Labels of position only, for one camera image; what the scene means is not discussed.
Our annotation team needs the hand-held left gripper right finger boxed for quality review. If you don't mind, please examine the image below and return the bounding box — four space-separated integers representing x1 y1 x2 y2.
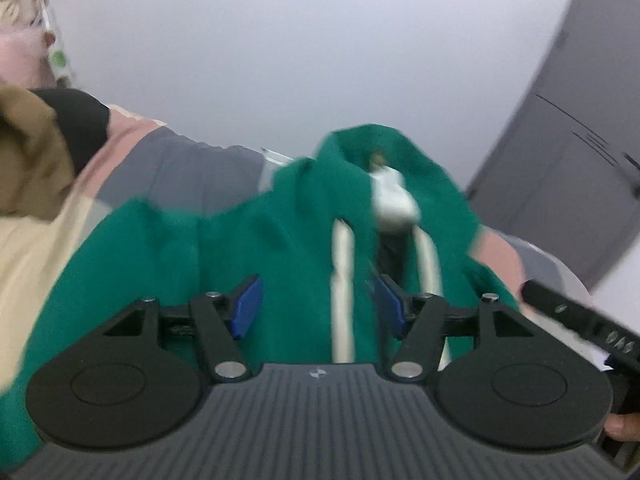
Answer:
370 275 536 383

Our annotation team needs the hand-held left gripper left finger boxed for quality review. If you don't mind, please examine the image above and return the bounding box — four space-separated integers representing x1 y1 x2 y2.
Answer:
102 274 264 383

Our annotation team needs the green jacket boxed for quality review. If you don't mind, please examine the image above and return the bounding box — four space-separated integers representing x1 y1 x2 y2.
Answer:
0 122 523 468

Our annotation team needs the grey door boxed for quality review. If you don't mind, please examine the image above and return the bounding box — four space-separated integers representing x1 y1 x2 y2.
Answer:
465 0 640 291

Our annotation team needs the brown garment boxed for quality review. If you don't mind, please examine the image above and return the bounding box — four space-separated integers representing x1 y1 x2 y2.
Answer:
0 84 76 222

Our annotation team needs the white crumpled cloth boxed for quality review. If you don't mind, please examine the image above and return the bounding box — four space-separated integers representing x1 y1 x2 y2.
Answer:
260 147 296 166

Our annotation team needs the black cloth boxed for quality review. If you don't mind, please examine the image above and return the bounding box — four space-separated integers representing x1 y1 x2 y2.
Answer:
27 87 111 176

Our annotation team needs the person's right hand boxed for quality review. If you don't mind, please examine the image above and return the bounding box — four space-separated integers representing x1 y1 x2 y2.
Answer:
605 412 640 443

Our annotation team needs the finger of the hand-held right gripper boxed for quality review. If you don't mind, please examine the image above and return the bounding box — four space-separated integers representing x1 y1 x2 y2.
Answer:
520 280 640 361

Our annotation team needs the colour-block blanket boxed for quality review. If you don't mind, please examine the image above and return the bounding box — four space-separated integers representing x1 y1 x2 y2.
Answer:
0 102 601 396

